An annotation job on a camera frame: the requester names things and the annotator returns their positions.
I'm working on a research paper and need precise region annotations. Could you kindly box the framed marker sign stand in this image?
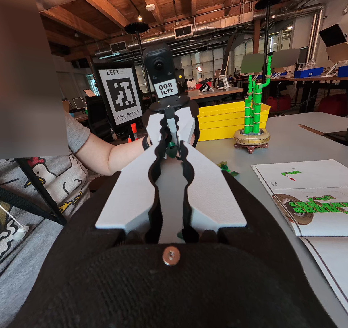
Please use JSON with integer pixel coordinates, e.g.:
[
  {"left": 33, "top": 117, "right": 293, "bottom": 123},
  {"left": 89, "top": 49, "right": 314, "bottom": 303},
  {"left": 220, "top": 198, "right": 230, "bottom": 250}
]
[{"left": 93, "top": 61, "right": 144, "bottom": 141}]

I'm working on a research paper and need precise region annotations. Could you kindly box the silver air duct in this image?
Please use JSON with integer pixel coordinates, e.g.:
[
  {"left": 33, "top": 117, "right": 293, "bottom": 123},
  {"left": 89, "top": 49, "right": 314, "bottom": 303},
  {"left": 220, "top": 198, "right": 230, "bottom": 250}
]
[{"left": 190, "top": 5, "right": 325, "bottom": 60}]

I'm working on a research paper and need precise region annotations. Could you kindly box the pile of green brick pieces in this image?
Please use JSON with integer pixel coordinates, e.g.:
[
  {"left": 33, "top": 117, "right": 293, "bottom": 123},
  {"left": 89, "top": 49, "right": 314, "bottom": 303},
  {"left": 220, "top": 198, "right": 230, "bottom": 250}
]
[{"left": 217, "top": 160, "right": 240, "bottom": 178}]

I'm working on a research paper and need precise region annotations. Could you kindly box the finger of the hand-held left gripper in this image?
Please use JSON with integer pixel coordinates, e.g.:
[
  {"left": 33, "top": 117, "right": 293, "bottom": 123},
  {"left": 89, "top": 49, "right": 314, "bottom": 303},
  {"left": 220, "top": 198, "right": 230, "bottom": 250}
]
[
  {"left": 146, "top": 112, "right": 167, "bottom": 145},
  {"left": 175, "top": 107, "right": 196, "bottom": 144}
]

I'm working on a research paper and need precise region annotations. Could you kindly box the black neck strap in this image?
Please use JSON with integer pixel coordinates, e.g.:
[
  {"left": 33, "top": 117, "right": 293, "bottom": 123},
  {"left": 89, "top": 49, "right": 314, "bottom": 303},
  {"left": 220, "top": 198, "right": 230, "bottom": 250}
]
[{"left": 0, "top": 158, "right": 67, "bottom": 226}]

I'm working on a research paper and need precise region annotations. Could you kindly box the building instruction booklet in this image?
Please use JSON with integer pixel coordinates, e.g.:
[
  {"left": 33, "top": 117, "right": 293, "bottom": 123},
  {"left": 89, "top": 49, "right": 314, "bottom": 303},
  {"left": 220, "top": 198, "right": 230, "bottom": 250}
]
[{"left": 250, "top": 159, "right": 348, "bottom": 313}]

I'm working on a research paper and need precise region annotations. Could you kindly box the yellow plastic bin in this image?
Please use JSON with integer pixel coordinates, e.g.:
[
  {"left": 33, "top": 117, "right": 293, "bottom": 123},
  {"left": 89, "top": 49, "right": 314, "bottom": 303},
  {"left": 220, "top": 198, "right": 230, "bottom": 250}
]
[{"left": 196, "top": 101, "right": 272, "bottom": 142}]

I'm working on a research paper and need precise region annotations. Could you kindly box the person's left forearm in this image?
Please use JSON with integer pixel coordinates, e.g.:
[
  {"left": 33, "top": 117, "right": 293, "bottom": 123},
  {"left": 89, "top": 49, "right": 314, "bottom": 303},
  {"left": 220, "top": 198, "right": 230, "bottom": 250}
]
[{"left": 73, "top": 131, "right": 148, "bottom": 177}]

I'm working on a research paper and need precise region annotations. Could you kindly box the green toy bamboo model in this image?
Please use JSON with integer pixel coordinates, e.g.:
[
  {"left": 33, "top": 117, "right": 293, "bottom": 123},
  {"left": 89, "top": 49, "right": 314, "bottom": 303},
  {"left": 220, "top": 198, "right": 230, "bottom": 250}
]
[{"left": 233, "top": 52, "right": 272, "bottom": 154}]

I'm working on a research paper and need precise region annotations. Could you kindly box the orange traffic cone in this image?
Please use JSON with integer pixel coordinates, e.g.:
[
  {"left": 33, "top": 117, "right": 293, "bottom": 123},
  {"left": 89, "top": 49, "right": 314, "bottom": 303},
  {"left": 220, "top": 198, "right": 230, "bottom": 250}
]
[{"left": 127, "top": 123, "right": 140, "bottom": 143}]

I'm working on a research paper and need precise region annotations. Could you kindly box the black tablet on stand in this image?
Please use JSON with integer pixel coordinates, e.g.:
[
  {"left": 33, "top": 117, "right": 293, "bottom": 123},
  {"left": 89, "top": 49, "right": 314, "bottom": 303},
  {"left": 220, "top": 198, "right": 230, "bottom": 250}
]
[{"left": 319, "top": 23, "right": 348, "bottom": 74}]

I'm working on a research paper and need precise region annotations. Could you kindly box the red bag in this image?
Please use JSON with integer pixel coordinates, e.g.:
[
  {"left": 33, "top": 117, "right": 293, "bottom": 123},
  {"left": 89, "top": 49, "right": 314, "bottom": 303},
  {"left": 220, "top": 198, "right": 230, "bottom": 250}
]
[
  {"left": 318, "top": 93, "right": 348, "bottom": 117},
  {"left": 264, "top": 95, "right": 293, "bottom": 112}
]

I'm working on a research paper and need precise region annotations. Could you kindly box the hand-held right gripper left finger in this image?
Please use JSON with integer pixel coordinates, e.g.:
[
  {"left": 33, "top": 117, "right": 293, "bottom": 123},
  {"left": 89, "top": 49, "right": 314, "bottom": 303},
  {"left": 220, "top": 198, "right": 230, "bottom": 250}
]
[{"left": 95, "top": 139, "right": 170, "bottom": 244}]

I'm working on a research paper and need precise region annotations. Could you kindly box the wooden background table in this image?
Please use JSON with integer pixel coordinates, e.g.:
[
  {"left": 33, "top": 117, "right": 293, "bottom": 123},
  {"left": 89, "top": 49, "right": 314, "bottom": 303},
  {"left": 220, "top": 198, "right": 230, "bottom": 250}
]
[{"left": 187, "top": 86, "right": 244, "bottom": 108}]

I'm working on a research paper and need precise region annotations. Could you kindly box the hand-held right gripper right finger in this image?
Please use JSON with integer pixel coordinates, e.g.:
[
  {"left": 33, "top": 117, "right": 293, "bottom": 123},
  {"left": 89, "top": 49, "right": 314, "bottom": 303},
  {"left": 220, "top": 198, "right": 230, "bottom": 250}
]
[{"left": 178, "top": 140, "right": 248, "bottom": 240}]

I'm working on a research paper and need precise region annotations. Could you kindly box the white phone stand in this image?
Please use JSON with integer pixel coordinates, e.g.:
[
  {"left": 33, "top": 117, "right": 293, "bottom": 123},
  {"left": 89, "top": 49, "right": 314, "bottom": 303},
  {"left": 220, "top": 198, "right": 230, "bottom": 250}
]
[{"left": 217, "top": 69, "right": 231, "bottom": 89}]

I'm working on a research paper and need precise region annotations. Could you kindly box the brown wooden strip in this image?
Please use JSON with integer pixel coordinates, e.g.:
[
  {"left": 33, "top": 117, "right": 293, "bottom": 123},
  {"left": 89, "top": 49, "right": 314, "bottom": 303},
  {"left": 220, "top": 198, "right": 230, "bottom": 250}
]
[{"left": 298, "top": 123, "right": 327, "bottom": 136}]

